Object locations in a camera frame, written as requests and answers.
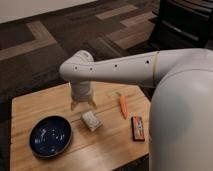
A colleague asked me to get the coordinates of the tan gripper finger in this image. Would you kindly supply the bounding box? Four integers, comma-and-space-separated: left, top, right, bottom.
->
88, 100, 97, 109
71, 101, 78, 111

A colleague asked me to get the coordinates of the dark blue bowl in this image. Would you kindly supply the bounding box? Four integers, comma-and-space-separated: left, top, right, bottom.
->
29, 116, 73, 158

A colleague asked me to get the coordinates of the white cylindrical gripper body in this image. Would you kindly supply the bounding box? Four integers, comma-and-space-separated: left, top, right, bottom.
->
71, 81, 93, 102

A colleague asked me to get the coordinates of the red and black snack box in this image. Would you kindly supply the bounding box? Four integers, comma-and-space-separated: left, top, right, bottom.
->
131, 116, 145, 141

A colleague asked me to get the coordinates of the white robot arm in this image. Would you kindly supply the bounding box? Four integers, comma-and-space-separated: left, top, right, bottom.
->
59, 48, 213, 171

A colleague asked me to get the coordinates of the black cabinet furniture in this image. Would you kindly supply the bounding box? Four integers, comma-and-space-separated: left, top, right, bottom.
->
148, 0, 213, 50

